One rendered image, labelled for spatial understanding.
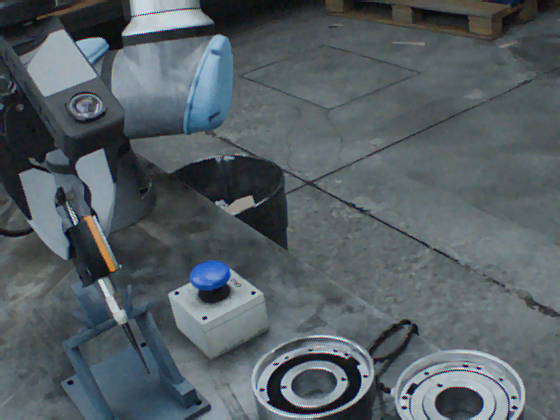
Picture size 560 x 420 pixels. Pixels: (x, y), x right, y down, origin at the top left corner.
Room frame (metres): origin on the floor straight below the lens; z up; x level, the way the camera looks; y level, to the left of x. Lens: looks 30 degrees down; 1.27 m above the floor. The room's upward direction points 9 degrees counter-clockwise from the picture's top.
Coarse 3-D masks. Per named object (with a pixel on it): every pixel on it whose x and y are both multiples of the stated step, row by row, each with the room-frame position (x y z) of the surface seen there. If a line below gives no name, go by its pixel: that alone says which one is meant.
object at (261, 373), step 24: (312, 336) 0.53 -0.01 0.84; (336, 336) 0.52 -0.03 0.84; (264, 360) 0.51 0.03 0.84; (360, 360) 0.50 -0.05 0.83; (264, 384) 0.49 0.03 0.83; (288, 384) 0.48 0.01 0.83; (312, 384) 0.50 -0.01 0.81; (336, 384) 0.49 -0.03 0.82; (264, 408) 0.45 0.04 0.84; (360, 408) 0.44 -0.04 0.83
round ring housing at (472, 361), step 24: (432, 360) 0.48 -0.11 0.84; (456, 360) 0.48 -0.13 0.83; (480, 360) 0.47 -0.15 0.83; (408, 384) 0.46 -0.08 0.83; (456, 384) 0.45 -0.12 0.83; (480, 384) 0.44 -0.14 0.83; (504, 384) 0.44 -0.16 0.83; (408, 408) 0.43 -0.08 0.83; (432, 408) 0.43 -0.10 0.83; (456, 408) 0.45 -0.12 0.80; (480, 408) 0.43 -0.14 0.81
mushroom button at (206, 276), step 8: (200, 264) 0.63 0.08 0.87; (208, 264) 0.62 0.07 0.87; (216, 264) 0.62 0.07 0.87; (224, 264) 0.62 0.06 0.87; (192, 272) 0.62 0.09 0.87; (200, 272) 0.61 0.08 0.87; (208, 272) 0.61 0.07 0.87; (216, 272) 0.61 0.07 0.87; (224, 272) 0.61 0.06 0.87; (192, 280) 0.61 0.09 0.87; (200, 280) 0.60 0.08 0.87; (208, 280) 0.60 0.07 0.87; (216, 280) 0.60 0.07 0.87; (224, 280) 0.60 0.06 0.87; (200, 288) 0.60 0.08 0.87; (208, 288) 0.60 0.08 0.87; (216, 288) 0.60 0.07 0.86
